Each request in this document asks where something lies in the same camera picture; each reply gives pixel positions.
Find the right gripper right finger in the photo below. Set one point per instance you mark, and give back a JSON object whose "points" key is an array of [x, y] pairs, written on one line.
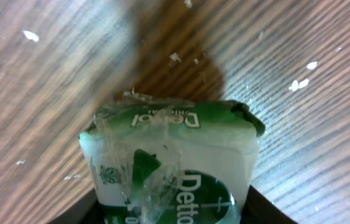
{"points": [[258, 210]]}

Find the green white soap packet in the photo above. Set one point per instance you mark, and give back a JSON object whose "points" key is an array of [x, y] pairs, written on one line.
{"points": [[157, 160]]}

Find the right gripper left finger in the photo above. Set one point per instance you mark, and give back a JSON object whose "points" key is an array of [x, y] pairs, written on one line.
{"points": [[84, 211]]}

